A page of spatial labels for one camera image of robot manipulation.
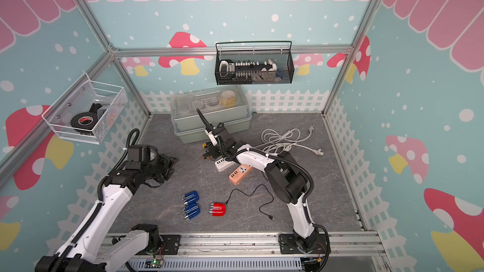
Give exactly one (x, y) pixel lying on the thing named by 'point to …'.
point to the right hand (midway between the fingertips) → (211, 145)
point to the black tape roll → (85, 120)
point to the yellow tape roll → (228, 97)
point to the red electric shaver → (217, 209)
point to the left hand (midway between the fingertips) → (179, 165)
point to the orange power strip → (241, 172)
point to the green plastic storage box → (225, 105)
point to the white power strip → (222, 164)
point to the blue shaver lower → (191, 211)
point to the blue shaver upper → (190, 198)
